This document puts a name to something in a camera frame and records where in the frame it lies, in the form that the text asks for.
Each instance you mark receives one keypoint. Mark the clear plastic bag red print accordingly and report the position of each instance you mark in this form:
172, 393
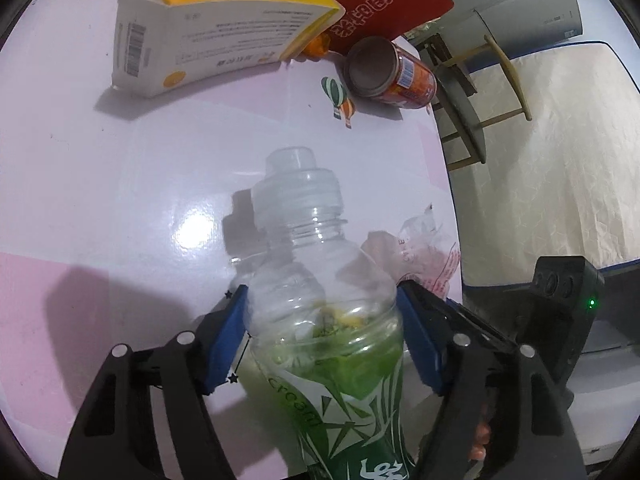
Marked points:
425, 250

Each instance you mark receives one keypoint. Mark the white mattress blue trim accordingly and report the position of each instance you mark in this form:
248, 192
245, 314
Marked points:
565, 182

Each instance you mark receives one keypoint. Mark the grey refrigerator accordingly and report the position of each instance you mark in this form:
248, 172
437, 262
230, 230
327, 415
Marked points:
518, 26

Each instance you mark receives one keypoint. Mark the wooden chair black seat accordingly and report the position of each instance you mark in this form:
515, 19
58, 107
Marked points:
454, 91

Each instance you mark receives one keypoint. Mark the green label plastic bottle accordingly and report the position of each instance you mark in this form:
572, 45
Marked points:
324, 327

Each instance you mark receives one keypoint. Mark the red drink can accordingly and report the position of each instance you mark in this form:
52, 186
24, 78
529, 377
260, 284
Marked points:
378, 70

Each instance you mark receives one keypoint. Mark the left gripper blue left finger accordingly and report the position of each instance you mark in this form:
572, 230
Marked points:
113, 436

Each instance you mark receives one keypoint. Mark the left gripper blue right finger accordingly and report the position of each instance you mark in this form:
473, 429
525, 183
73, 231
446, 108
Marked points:
483, 377

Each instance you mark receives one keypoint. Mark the white yellow medicine box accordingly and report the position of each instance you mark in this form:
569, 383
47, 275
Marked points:
160, 45

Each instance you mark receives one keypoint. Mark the person's right hand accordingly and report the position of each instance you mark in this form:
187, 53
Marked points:
481, 437

